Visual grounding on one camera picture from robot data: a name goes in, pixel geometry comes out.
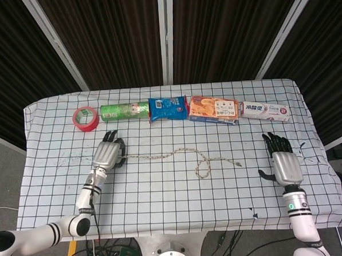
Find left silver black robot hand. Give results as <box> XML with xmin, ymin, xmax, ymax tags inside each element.
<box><xmin>90</xmin><ymin>129</ymin><xmax>128</xmax><ymax>171</ymax></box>

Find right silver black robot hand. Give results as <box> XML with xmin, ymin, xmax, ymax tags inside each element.
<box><xmin>255</xmin><ymin>131</ymin><xmax>304</xmax><ymax>188</ymax></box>

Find thin braided beige rope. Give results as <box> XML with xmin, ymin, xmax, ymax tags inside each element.
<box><xmin>123</xmin><ymin>143</ymin><xmax>243</xmax><ymax>183</ymax></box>

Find silver robot base flange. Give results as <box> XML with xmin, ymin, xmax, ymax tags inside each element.
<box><xmin>133</xmin><ymin>231</ymin><xmax>213</xmax><ymax>256</ymax></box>

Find red tape roll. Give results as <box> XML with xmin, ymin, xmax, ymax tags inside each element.
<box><xmin>71</xmin><ymin>105</ymin><xmax>101</xmax><ymax>133</ymax></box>

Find green chips can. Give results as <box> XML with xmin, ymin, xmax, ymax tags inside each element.
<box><xmin>99</xmin><ymin>101</ymin><xmax>151</xmax><ymax>123</ymax></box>

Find white toothpaste box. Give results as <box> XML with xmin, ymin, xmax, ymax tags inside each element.
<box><xmin>237</xmin><ymin>99</ymin><xmax>291</xmax><ymax>125</ymax></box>

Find white black grid tablecloth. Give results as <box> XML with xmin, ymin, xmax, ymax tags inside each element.
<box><xmin>9</xmin><ymin>75</ymin><xmax>342</xmax><ymax>246</ymax></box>

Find blue cookie packet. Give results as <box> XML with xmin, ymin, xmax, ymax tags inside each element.
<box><xmin>147</xmin><ymin>95</ymin><xmax>190</xmax><ymax>124</ymax></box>

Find green circuit board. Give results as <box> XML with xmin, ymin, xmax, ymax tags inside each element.
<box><xmin>119</xmin><ymin>246</ymin><xmax>138</xmax><ymax>256</ymax></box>

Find orange cracker box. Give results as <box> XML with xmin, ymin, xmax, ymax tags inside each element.
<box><xmin>187</xmin><ymin>93</ymin><xmax>241</xmax><ymax>128</ymax></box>

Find yellow floor tape strip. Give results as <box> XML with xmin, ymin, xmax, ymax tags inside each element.
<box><xmin>66</xmin><ymin>241</ymin><xmax>78</xmax><ymax>256</ymax></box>

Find dark brown partition panel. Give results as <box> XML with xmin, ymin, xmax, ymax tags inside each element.
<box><xmin>36</xmin><ymin>0</ymin><xmax>164</xmax><ymax>94</ymax></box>
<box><xmin>258</xmin><ymin>0</ymin><xmax>342</xmax><ymax>149</ymax></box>
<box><xmin>168</xmin><ymin>0</ymin><xmax>309</xmax><ymax>85</ymax></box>
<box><xmin>0</xmin><ymin>0</ymin><xmax>85</xmax><ymax>149</ymax></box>

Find white low partition rail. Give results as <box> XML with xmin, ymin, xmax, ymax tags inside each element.
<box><xmin>0</xmin><ymin>129</ymin><xmax>28</xmax><ymax>156</ymax></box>
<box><xmin>323</xmin><ymin>137</ymin><xmax>342</xmax><ymax>151</ymax></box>

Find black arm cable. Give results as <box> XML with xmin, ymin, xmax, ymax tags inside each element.
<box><xmin>88</xmin><ymin>188</ymin><xmax>103</xmax><ymax>242</ymax></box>

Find black floor cables with plug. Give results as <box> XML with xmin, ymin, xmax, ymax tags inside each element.
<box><xmin>213</xmin><ymin>230</ymin><xmax>246</xmax><ymax>256</ymax></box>

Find tangled black floor cables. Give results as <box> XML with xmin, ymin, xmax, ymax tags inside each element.
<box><xmin>62</xmin><ymin>237</ymin><xmax>150</xmax><ymax>256</ymax></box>

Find white slanted partition post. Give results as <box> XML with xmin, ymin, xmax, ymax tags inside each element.
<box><xmin>20</xmin><ymin>0</ymin><xmax>90</xmax><ymax>95</ymax></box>
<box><xmin>251</xmin><ymin>0</ymin><xmax>324</xmax><ymax>81</ymax></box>

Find white upright partition post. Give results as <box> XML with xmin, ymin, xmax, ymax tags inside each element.
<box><xmin>157</xmin><ymin>0</ymin><xmax>178</xmax><ymax>86</ymax></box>

